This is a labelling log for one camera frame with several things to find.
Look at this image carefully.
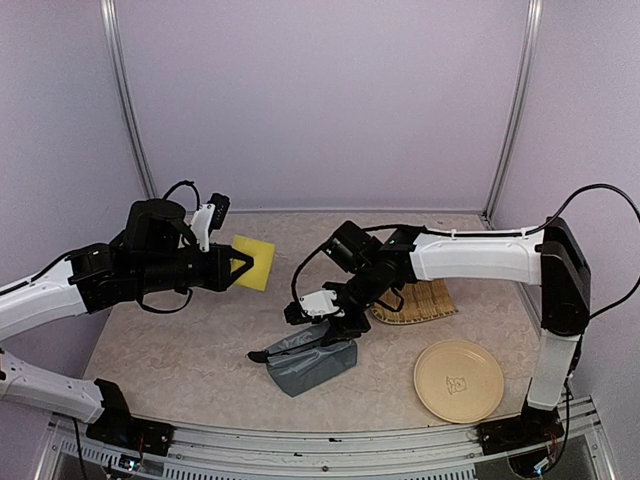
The front aluminium rail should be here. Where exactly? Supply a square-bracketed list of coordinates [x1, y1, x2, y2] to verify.
[34, 394, 621, 480]

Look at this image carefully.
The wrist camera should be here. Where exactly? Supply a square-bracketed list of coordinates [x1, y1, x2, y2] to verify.
[190, 193, 230, 252]
[284, 290, 345, 325]

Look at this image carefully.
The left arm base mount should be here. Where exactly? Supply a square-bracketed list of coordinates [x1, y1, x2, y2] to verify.
[85, 379, 175, 457]

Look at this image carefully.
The yellow sponge block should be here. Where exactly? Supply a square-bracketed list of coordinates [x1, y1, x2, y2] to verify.
[232, 235, 276, 292]

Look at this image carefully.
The grey zip pouch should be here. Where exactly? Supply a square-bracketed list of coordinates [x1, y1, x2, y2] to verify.
[247, 324, 358, 397]

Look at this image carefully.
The woven bamboo tray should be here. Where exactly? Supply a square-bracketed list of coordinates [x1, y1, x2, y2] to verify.
[370, 280, 458, 326]

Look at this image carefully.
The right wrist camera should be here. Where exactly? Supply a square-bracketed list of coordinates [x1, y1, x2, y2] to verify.
[284, 290, 345, 325]

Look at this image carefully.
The beige round plate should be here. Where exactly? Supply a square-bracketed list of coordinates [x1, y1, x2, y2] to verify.
[413, 340, 504, 424]

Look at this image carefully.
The right aluminium frame post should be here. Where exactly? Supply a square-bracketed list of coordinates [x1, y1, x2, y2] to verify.
[483, 0, 543, 225]

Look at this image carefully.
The aluminium frame post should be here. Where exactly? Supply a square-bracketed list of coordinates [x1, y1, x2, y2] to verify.
[100, 0, 158, 198]
[483, 0, 543, 225]

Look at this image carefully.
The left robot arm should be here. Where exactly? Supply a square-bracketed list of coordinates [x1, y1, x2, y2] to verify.
[1, 193, 254, 445]

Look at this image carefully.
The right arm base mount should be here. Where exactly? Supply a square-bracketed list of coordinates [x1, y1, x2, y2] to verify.
[476, 403, 565, 455]

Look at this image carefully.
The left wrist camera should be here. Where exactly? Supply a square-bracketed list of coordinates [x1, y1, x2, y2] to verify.
[190, 193, 230, 252]

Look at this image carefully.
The left aluminium frame post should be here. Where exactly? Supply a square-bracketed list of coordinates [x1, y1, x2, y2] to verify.
[100, 0, 158, 198]

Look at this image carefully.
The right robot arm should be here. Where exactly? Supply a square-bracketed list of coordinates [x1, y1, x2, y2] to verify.
[321, 218, 591, 444]

